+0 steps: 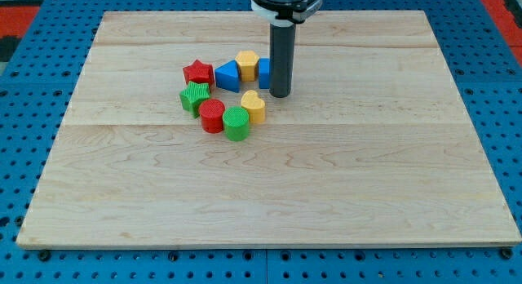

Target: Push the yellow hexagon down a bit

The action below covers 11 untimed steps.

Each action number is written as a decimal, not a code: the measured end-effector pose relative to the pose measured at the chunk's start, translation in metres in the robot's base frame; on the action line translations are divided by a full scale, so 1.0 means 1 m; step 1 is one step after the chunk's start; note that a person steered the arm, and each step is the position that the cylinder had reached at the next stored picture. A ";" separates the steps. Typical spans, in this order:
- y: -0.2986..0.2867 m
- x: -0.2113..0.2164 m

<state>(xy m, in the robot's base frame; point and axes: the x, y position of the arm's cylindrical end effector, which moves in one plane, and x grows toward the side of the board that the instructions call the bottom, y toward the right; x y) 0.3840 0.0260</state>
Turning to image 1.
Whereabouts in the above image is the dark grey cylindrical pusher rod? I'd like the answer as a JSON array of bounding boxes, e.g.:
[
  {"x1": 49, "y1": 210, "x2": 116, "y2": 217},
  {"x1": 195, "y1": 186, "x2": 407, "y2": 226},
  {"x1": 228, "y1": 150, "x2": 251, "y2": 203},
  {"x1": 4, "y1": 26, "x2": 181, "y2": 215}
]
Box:
[{"x1": 269, "y1": 24, "x2": 295, "y2": 98}]

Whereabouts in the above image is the yellow hexagon block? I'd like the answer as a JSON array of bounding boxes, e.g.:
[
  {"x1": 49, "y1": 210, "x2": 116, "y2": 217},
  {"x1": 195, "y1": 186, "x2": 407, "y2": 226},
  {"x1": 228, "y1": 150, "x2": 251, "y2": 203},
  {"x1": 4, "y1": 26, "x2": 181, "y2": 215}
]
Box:
[{"x1": 235, "y1": 51, "x2": 260, "y2": 82}]

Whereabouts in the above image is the blue cube block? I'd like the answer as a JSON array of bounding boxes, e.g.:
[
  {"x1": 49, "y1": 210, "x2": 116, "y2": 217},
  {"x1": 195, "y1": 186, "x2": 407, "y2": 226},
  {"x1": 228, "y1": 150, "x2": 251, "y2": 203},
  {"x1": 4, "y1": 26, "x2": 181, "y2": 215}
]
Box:
[{"x1": 258, "y1": 58, "x2": 270, "y2": 89}]

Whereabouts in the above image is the blue triangle block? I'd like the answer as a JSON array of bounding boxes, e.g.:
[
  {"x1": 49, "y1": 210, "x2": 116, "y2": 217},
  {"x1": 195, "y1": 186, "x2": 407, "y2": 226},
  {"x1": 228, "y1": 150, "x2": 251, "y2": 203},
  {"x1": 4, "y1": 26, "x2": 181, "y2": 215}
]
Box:
[{"x1": 215, "y1": 60, "x2": 240, "y2": 93}]

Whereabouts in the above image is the yellow heart block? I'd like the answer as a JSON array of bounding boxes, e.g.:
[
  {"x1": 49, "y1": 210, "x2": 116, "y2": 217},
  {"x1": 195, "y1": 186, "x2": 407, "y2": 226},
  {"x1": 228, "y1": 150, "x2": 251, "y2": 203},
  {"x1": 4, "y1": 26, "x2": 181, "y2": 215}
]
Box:
[{"x1": 241, "y1": 90, "x2": 266, "y2": 124}]

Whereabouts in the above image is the red star block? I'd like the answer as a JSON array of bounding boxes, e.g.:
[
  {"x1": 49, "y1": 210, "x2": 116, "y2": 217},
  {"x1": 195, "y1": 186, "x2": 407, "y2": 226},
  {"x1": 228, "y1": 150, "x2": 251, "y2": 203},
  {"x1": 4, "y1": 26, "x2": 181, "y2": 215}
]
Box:
[{"x1": 183, "y1": 60, "x2": 215, "y2": 87}]

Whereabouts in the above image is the green cylinder block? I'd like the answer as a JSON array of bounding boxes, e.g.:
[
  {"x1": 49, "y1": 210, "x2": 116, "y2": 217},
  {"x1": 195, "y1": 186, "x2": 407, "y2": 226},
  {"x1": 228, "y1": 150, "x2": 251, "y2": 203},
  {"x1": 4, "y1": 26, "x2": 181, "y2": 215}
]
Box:
[{"x1": 222, "y1": 106, "x2": 250, "y2": 141}]

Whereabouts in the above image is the red cylinder block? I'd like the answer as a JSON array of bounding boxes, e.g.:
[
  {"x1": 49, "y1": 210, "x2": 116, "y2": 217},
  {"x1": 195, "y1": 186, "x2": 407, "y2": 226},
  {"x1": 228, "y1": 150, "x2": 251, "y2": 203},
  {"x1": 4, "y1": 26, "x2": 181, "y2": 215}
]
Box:
[{"x1": 198, "y1": 99, "x2": 225, "y2": 134}]

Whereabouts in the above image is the green star block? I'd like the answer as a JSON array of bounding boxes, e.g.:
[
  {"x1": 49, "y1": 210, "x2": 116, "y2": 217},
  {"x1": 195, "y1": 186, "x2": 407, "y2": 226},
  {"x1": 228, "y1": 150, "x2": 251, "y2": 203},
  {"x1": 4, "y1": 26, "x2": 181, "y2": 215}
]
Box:
[{"x1": 179, "y1": 81, "x2": 210, "y2": 118}]

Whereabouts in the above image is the light wooden board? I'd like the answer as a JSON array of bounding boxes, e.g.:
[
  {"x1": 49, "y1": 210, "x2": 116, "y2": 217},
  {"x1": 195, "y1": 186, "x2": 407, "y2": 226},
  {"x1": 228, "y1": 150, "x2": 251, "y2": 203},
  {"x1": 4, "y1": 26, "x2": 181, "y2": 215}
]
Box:
[{"x1": 17, "y1": 11, "x2": 521, "y2": 250}]

